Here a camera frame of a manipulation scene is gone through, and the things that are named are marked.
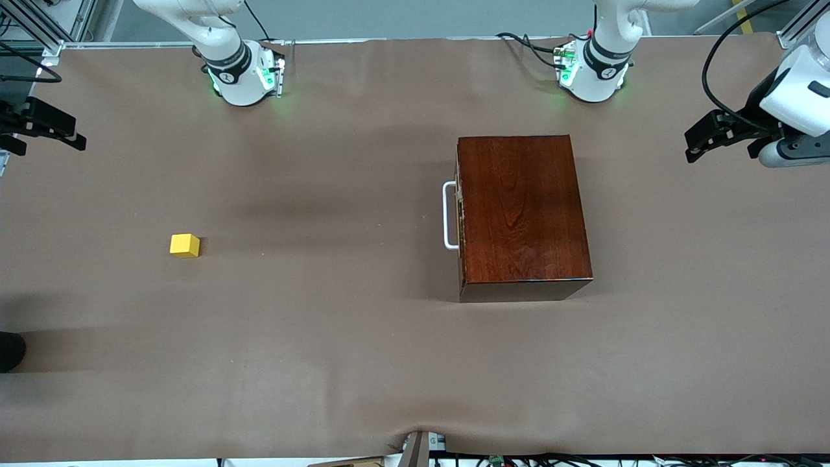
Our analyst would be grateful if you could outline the yellow cube block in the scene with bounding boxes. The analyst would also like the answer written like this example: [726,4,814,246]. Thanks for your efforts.
[170,233,200,259]

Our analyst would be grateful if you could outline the white drawer handle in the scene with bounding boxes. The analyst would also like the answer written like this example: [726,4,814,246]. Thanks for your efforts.
[442,182,461,251]

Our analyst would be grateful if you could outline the light wooden drawer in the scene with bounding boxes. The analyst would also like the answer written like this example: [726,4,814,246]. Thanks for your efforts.
[456,138,466,289]

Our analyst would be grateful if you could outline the yellow floor tape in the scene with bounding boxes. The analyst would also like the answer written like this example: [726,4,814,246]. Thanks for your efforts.
[733,0,757,34]

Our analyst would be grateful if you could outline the dark brown wooden cabinet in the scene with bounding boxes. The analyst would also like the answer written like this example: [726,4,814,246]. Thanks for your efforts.
[457,134,594,304]

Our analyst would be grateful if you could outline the black round object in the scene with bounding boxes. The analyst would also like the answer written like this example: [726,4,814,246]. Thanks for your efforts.
[0,332,27,374]

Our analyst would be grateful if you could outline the brown table cover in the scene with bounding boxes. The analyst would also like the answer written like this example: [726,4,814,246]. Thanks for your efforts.
[0,36,830,462]

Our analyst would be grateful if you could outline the aluminium frame profile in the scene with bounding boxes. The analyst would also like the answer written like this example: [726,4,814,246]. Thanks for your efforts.
[778,0,830,49]
[0,0,98,59]

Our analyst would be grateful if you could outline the black arm base cables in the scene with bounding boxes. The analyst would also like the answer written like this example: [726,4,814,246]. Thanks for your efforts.
[496,31,571,69]

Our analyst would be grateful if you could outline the black arm base cable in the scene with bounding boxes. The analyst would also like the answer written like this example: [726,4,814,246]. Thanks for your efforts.
[244,0,273,42]

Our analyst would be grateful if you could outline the grey metal bracket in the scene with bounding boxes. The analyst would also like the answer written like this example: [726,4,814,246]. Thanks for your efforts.
[399,431,448,467]

